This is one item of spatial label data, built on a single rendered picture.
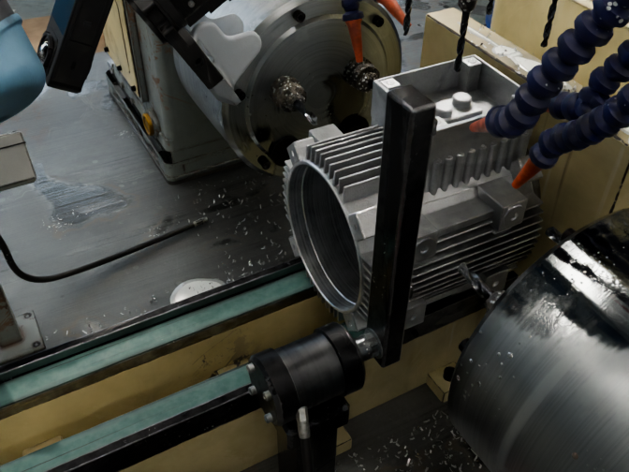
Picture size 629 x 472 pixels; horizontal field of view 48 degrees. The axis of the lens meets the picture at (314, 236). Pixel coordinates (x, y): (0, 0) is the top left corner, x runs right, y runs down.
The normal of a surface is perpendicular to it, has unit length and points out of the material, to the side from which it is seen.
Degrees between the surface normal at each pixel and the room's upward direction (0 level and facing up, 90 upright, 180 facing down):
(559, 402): 58
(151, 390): 90
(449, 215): 0
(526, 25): 90
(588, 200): 90
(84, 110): 0
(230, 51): 93
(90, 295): 0
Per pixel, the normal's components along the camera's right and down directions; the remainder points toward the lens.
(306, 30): 0.48, 0.58
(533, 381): -0.74, -0.13
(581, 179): -0.88, 0.32
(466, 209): 0.01, -0.75
